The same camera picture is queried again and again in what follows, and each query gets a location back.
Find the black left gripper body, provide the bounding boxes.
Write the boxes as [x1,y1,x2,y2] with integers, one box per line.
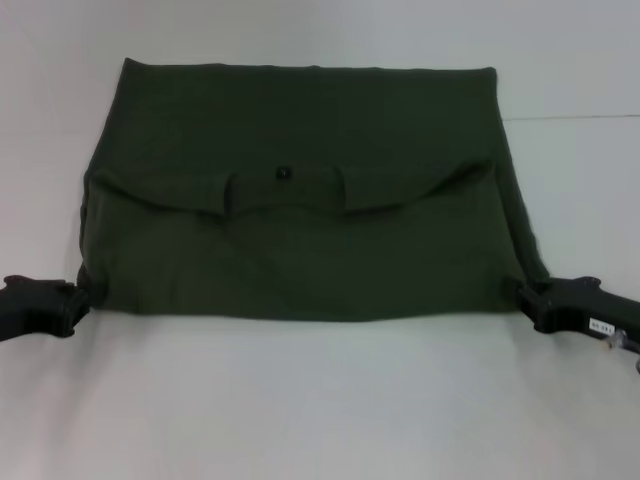
[0,273,69,345]

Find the dark green FREE t-shirt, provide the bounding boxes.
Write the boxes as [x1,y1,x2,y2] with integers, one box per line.
[78,57,550,322]

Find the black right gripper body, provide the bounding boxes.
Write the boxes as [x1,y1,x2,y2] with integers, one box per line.
[532,275,640,347]

